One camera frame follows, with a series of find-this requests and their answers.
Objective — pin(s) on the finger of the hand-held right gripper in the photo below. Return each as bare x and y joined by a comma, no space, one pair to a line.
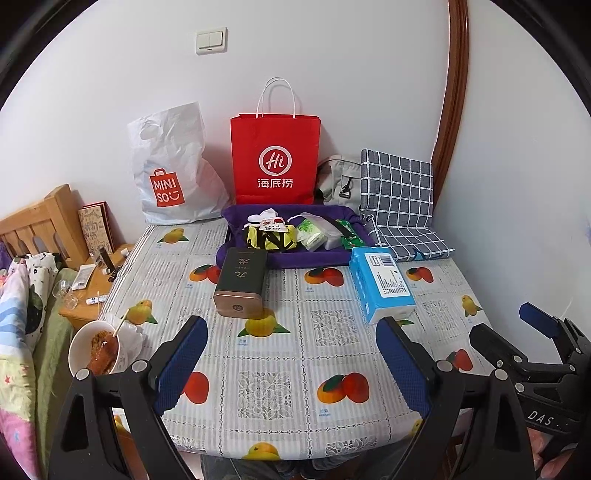
498,346
542,321

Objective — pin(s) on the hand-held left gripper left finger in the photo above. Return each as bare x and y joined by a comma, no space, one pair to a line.
182,364

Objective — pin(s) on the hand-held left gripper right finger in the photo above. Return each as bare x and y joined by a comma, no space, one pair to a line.
401,364

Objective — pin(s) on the green packet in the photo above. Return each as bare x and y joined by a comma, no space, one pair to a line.
353,240

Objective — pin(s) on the purple fabric storage tray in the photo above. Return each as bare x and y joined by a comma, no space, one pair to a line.
300,261

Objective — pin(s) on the yellow black pouch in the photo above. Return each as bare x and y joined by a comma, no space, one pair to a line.
258,237

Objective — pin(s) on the green tissue pack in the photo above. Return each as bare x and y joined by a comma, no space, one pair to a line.
311,237

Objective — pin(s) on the red white small packet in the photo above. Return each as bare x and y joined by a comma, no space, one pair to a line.
274,225

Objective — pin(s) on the white glove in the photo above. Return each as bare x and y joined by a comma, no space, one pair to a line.
267,214

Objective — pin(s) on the person's right hand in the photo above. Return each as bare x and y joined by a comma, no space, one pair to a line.
568,454

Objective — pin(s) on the wooden skewer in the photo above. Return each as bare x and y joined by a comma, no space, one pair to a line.
119,325

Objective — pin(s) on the white bowl with food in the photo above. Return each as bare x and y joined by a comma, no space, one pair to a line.
99,355

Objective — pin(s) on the blue cardboard box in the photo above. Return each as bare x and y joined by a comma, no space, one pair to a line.
378,281

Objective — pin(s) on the fruit print tablecloth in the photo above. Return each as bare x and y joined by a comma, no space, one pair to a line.
277,364

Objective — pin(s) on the dark green tea box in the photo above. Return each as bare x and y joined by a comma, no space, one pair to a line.
240,277

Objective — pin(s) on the small white lip balm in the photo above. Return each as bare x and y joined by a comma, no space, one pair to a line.
96,300

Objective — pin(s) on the dark lipstick tube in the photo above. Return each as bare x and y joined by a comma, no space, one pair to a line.
114,273

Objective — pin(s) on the wooden nightstand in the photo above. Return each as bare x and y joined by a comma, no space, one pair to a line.
81,309

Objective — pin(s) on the black bottle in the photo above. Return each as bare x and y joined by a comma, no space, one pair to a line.
105,259

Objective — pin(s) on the white cream tube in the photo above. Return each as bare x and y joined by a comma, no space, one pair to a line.
84,277

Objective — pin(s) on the green bed sheet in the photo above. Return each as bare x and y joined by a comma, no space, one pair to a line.
51,350

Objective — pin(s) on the clear glass cup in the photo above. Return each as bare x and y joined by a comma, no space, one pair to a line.
65,294

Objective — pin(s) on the patterned book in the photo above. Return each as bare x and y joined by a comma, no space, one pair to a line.
94,228

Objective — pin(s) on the colourful printed blanket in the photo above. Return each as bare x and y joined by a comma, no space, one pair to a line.
14,346

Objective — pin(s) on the black white pillow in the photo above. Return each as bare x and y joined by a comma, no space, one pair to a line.
39,272

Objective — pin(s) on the blue checked cloth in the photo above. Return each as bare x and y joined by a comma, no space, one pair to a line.
397,194

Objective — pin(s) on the grey backpack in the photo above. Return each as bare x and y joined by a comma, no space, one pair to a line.
339,184

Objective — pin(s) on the wooden bed headboard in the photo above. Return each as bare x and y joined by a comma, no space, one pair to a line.
41,221

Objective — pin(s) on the purple plush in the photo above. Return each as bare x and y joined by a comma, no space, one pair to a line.
3,253

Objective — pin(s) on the white plastic shopping bag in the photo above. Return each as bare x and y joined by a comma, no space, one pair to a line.
175,147

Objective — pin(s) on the red paper bag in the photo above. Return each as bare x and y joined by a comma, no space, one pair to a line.
277,138

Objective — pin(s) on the brown wooden door frame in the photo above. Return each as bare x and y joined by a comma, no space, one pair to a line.
455,92

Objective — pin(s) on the white light switch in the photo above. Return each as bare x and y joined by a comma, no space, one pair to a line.
211,40

